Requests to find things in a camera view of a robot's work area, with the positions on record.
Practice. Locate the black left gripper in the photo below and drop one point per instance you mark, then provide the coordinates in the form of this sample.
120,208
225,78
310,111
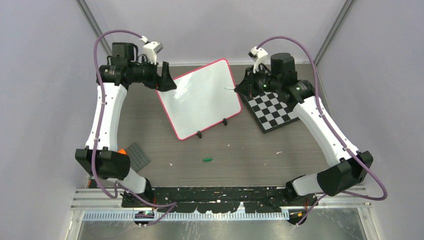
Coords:
163,83

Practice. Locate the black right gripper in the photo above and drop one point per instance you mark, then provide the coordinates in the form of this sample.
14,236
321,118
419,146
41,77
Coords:
247,86

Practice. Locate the black and white chessboard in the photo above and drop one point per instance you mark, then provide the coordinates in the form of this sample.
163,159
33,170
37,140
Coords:
267,110

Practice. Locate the pink-framed whiteboard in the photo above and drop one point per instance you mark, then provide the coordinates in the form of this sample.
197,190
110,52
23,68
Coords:
200,100

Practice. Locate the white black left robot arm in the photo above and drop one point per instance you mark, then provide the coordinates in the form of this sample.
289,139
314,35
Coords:
100,156

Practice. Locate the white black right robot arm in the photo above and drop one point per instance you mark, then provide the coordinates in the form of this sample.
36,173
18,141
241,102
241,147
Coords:
343,158

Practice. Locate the small orange block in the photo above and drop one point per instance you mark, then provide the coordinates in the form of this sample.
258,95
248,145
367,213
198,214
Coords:
122,151

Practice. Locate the grey studded baseplate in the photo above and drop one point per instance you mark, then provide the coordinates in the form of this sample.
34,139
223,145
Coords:
138,157

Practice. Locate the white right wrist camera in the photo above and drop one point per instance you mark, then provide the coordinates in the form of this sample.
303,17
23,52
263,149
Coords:
259,56

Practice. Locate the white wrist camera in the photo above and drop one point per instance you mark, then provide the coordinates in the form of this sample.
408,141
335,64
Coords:
151,49
259,56

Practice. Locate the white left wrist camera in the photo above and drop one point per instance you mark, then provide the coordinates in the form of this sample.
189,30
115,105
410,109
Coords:
151,49

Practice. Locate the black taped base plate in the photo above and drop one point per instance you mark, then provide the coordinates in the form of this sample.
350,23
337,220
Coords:
215,200

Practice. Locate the aluminium front rail frame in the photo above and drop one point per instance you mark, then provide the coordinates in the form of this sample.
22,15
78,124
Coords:
94,206

